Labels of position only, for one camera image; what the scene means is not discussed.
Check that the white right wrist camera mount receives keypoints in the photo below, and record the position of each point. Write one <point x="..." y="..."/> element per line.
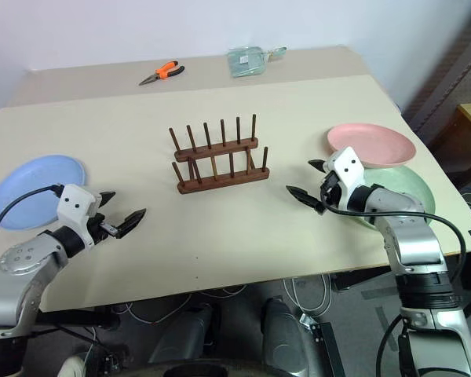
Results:
<point x="351" y="167"/>

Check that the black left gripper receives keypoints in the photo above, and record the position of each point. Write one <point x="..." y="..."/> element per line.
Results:
<point x="101" y="231"/>

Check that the dark rounded shape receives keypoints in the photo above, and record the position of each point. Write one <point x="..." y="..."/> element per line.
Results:
<point x="284" y="337"/>
<point x="188" y="334"/>

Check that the small green keyring tag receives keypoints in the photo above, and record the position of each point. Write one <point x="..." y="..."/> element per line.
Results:
<point x="276" y="53"/>

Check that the black table frame bar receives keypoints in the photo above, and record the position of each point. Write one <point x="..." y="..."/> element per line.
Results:
<point x="78" y="318"/>

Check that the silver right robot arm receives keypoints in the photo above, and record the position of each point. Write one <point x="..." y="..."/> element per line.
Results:
<point x="412" y="243"/>

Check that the wooden dish rack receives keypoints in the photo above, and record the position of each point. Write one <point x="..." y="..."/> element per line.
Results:
<point x="220" y="178"/>

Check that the green packaged pouch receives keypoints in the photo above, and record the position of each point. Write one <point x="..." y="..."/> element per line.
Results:
<point x="245" y="62"/>

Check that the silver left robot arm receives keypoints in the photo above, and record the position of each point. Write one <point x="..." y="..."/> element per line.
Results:
<point x="19" y="257"/>

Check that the pink plate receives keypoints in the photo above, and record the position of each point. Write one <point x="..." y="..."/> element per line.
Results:
<point x="371" y="143"/>

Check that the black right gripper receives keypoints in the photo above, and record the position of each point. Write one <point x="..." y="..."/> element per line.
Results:
<point x="330" y="192"/>

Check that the dark round base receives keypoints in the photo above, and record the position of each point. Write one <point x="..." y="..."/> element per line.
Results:
<point x="208" y="369"/>

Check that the green plate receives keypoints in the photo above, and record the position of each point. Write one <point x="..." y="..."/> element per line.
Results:
<point x="410" y="184"/>

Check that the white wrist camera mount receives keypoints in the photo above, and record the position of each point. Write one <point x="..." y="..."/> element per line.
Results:
<point x="351" y="167"/>
<point x="75" y="204"/>

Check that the black metal bracket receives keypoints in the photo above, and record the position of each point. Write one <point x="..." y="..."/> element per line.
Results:
<point x="333" y="349"/>

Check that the white shoe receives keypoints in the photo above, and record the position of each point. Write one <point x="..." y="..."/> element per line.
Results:
<point x="72" y="367"/>

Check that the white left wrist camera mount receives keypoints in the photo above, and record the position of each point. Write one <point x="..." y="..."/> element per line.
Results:
<point x="75" y="204"/>

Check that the blue plate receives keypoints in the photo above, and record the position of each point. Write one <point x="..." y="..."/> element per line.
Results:
<point x="27" y="180"/>

